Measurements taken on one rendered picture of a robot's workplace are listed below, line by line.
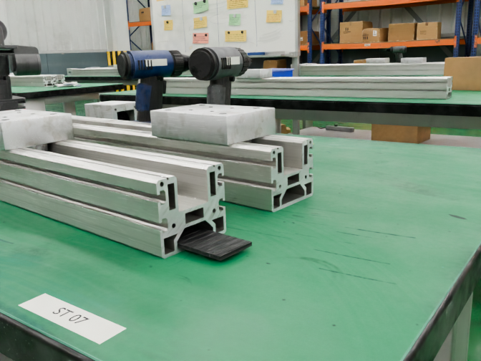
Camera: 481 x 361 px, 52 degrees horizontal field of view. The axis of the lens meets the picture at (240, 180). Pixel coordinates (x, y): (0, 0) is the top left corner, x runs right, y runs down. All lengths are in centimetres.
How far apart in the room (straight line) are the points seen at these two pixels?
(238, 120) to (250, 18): 337
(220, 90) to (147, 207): 46
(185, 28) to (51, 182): 384
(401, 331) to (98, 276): 28
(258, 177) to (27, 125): 34
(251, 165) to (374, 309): 30
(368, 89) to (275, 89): 45
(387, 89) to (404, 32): 837
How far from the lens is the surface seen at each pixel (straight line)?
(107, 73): 627
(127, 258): 55
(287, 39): 386
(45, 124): 80
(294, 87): 239
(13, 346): 48
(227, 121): 68
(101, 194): 59
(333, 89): 231
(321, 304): 43
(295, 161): 71
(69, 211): 66
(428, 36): 1045
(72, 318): 45
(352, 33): 1103
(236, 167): 68
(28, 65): 134
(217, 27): 425
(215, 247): 53
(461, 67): 260
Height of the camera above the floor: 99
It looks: 14 degrees down
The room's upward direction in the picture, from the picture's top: 2 degrees counter-clockwise
